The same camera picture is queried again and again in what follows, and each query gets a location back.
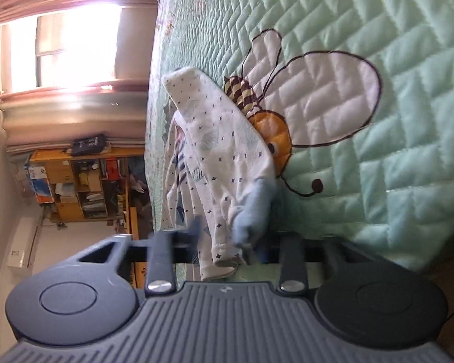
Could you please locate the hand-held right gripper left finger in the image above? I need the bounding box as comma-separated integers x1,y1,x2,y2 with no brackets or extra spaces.
77,215,204,299

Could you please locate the wooden bookshelf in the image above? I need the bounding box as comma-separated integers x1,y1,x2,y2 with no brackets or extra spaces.
25,147,146,223

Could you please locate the dark blue bag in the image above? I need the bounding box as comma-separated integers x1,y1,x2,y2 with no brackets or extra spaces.
129,157,150,205

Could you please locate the green quilted bee bedspread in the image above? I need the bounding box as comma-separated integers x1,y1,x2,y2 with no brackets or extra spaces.
143,0,454,284

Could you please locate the black bag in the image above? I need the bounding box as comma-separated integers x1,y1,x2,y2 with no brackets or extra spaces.
70,133,110,158

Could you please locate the wooden desk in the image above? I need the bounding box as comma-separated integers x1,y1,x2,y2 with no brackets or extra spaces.
128,206,152,290

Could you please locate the white air conditioner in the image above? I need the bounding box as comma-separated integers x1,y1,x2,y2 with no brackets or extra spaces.
6,217,39,270

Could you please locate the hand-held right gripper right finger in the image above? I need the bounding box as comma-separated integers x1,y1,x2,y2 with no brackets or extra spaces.
254,231,369,295

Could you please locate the white star-print garment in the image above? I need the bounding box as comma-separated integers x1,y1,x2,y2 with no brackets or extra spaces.
161,66,280,283

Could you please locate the blue and white box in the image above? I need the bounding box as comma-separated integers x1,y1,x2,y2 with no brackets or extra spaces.
25,162,56,205

